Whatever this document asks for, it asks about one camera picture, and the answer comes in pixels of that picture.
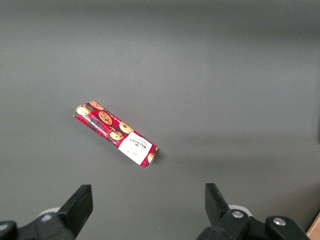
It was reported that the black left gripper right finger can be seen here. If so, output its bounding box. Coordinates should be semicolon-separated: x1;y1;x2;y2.
197;183;251;240

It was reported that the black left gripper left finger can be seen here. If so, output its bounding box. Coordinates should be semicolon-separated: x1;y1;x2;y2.
33;184;94;240

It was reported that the red tartan cookie box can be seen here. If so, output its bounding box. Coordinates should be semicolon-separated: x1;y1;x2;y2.
72;100;159;169

